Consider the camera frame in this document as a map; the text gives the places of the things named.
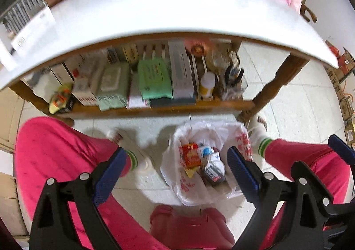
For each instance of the white cardboard box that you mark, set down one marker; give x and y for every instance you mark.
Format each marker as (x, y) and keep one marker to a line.
(62, 72)

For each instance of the white pack red print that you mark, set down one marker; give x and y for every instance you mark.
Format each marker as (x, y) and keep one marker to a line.
(136, 94)

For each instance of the black box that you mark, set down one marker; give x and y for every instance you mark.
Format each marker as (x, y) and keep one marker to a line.
(213, 175)

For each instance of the clear glass jar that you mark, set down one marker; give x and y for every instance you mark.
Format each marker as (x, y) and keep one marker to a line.
(219, 58)

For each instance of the person's right leg red pants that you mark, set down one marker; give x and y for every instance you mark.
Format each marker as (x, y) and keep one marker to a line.
(291, 152)

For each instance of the yellow black pack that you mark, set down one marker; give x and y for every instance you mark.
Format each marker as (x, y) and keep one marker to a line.
(59, 100)

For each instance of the wooden coffee table white top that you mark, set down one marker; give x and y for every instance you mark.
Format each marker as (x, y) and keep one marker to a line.
(166, 108)

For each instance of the pile of cardboard boxes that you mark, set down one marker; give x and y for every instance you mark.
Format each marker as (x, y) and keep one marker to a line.
(346, 105)

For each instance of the white bottle yellow label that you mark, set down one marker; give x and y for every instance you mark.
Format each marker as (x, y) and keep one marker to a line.
(207, 86)

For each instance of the pink round box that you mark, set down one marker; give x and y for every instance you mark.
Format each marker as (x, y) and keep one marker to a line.
(198, 47)

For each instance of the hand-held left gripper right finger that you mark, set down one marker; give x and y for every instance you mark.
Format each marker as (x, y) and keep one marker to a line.
(244, 175)

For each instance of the person's left striped sock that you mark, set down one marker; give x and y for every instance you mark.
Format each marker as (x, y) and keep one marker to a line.
(136, 159)

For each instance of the person's cream slipper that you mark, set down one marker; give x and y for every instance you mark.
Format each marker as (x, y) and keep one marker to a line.
(259, 122)
(124, 139)

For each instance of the clear plastic container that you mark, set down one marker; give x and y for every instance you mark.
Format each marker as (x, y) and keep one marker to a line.
(233, 91)

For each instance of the person's red top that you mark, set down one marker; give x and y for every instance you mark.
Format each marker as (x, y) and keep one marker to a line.
(191, 227)

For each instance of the beige patterned box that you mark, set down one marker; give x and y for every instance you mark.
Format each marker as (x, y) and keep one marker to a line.
(130, 53)

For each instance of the white box red lettering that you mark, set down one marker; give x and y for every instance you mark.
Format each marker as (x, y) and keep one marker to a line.
(84, 91)

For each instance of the green soft pack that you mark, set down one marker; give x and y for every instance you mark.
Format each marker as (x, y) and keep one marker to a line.
(155, 78)

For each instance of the white plastic bag red print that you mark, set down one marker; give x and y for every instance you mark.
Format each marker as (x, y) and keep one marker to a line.
(177, 191)

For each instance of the person's right striped sock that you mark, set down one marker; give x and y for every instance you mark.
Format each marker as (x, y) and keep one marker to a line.
(260, 141)

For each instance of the pale green wipes pack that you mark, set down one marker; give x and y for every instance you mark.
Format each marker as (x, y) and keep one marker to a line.
(112, 83)

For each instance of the person's striped sock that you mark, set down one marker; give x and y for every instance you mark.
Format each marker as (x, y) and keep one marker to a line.
(136, 159)
(260, 141)

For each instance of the red cigarette box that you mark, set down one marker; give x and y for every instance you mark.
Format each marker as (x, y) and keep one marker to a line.
(191, 157)

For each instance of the person's left cream slipper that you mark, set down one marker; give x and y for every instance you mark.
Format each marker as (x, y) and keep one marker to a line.
(124, 139)

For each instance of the long white box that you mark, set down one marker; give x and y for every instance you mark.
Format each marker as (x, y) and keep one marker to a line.
(181, 72)

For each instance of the grey radiator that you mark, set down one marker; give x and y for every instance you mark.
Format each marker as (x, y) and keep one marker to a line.
(22, 8)

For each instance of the white flat carton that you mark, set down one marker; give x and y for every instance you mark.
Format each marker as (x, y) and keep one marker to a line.
(33, 30)

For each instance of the person's right cream slipper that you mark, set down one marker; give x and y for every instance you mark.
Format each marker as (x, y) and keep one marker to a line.
(259, 122)

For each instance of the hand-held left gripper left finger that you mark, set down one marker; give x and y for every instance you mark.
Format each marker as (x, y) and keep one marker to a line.
(111, 176)

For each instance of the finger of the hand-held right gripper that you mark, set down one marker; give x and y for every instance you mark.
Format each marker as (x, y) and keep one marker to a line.
(310, 176)
(344, 150)

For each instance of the small yellow wrapper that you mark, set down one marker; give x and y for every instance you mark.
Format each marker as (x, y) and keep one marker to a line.
(190, 172)

